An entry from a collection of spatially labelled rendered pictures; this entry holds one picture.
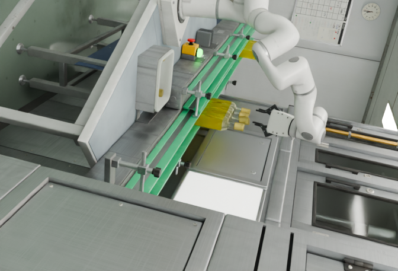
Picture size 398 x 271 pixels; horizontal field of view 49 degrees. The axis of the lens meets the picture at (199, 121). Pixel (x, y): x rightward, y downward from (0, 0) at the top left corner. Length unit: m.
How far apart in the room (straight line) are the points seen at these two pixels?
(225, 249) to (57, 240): 0.35
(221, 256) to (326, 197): 1.07
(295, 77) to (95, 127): 0.71
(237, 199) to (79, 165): 0.67
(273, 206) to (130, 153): 0.58
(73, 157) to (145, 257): 1.07
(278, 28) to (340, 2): 6.14
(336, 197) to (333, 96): 6.27
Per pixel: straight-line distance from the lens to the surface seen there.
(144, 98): 1.72
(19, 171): 1.19
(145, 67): 1.68
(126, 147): 1.60
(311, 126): 1.68
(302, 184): 1.98
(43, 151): 2.00
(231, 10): 1.85
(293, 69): 1.58
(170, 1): 1.77
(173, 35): 1.89
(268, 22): 1.64
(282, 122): 1.85
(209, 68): 2.24
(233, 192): 1.75
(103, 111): 1.48
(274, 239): 1.02
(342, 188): 2.03
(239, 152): 2.03
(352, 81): 8.10
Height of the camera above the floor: 1.32
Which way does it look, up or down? 11 degrees down
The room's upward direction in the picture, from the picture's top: 103 degrees clockwise
